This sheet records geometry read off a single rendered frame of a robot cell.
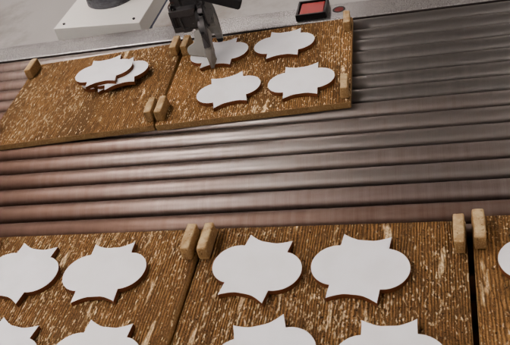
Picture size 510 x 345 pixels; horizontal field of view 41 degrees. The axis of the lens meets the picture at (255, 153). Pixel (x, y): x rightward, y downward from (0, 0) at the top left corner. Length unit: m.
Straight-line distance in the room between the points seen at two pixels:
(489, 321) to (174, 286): 0.46
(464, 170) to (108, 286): 0.61
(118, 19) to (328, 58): 0.74
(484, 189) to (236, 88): 0.58
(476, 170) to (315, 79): 0.41
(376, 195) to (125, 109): 0.64
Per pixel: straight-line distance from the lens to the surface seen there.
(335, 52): 1.53
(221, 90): 1.48
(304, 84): 1.42
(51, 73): 1.83
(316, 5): 1.77
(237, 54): 1.60
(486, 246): 1.04
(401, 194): 1.16
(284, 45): 1.58
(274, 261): 1.06
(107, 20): 2.04
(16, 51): 2.09
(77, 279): 1.17
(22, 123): 1.67
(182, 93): 1.53
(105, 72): 1.67
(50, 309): 1.16
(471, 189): 1.16
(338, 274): 1.02
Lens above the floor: 1.70
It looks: 36 degrees down
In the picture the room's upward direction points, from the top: 16 degrees counter-clockwise
